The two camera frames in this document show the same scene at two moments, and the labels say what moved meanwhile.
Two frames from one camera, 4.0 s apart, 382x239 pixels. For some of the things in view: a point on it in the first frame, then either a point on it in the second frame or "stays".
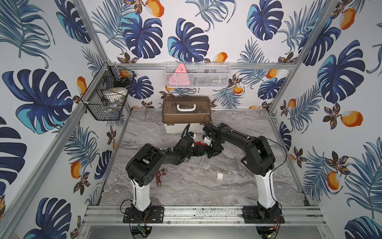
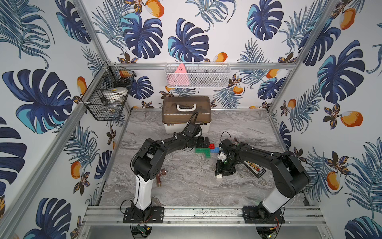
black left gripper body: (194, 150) → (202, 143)
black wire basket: (105, 98) stays
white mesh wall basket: (197, 74) stays
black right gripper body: (214, 148) → (225, 167)
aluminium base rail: (203, 215) stays
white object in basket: (116, 94) stays
